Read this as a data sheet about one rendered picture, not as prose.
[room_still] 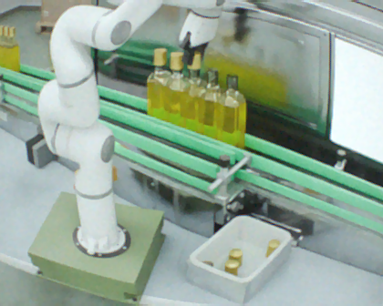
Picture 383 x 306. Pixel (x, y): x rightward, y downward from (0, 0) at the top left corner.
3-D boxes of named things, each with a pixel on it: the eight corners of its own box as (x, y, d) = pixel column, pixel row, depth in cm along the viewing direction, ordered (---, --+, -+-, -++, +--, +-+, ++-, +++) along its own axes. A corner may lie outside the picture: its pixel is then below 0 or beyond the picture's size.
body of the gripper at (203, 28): (206, 0, 139) (198, 30, 146) (183, 6, 132) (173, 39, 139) (229, 11, 136) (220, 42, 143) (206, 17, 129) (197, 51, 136)
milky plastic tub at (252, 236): (289, 257, 138) (295, 233, 133) (243, 305, 122) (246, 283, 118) (236, 238, 146) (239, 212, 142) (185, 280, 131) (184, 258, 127)
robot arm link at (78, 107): (77, 92, 100) (25, 83, 106) (98, 179, 117) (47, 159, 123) (103, 63, 106) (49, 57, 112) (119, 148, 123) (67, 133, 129)
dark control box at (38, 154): (54, 160, 179) (51, 138, 175) (39, 170, 174) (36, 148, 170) (41, 153, 184) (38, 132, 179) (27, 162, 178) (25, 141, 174)
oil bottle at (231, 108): (244, 164, 154) (247, 91, 143) (233, 173, 150) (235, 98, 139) (226, 158, 157) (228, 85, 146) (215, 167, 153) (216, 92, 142)
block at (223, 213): (245, 209, 148) (248, 187, 144) (225, 227, 141) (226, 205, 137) (234, 204, 149) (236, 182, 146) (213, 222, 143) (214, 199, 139)
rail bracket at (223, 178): (252, 183, 145) (254, 139, 139) (212, 216, 134) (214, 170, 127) (242, 179, 147) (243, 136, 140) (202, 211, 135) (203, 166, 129)
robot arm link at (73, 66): (79, 96, 99) (68, 37, 89) (43, 78, 106) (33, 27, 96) (129, 56, 106) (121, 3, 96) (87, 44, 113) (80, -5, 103)
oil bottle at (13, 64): (21, 82, 210) (19, 25, 195) (12, 86, 206) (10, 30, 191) (15, 79, 213) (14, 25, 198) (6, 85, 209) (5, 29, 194)
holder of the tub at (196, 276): (297, 247, 141) (303, 226, 137) (242, 305, 123) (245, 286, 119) (247, 229, 150) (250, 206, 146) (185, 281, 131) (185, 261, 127)
